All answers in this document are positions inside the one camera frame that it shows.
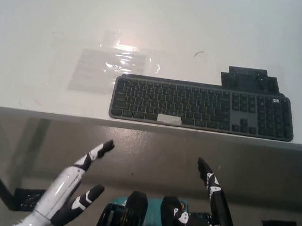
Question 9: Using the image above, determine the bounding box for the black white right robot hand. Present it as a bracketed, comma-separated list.
[170, 154, 245, 226]

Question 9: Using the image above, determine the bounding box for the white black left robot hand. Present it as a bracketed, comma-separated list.
[31, 132, 115, 226]

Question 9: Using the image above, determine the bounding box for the dark grey full-size keyboard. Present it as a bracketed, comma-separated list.
[107, 72, 299, 143]

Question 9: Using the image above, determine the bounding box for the black teal robot torso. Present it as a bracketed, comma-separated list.
[93, 185, 214, 226]

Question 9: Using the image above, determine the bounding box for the white tape strip on spacebar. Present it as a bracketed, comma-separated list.
[157, 113, 182, 126]

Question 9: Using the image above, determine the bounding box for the clear plastic sheet with paper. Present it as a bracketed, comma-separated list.
[66, 46, 163, 102]

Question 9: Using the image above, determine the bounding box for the black stepped mounting plate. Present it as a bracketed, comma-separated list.
[219, 64, 282, 94]

